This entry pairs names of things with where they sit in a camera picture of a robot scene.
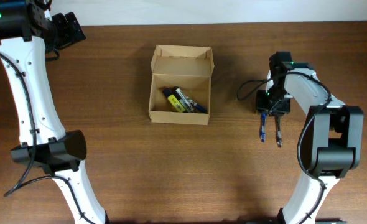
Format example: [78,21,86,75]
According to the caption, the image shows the black pen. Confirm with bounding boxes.
[275,116,282,147]

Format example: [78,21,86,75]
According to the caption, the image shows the blue pen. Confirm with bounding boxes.
[259,113,267,142]

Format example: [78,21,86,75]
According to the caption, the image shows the blue whiteboard marker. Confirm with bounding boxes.
[175,88,207,114]

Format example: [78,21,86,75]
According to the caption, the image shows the black whiteboard marker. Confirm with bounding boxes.
[172,86,195,113]

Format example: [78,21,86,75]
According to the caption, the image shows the cardboard box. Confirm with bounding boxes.
[148,45,215,125]

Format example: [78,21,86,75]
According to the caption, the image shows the yellow highlighter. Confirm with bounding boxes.
[162,88,186,113]

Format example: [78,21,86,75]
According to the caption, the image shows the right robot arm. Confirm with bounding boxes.
[253,52,364,223]

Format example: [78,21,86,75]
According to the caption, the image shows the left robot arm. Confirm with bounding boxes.
[0,0,109,223]

